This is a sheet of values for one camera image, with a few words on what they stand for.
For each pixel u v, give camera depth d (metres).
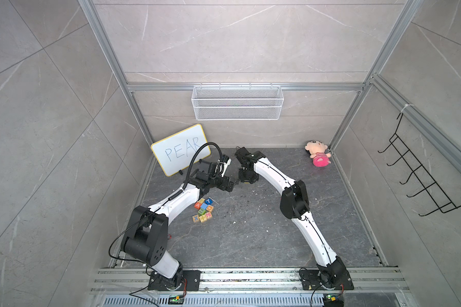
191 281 0.73
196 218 0.90
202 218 0.90
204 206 0.93
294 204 0.66
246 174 0.90
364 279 0.76
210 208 0.93
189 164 1.04
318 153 1.10
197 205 0.93
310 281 0.73
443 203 0.59
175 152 1.01
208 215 0.90
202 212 0.90
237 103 1.01
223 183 0.78
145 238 0.44
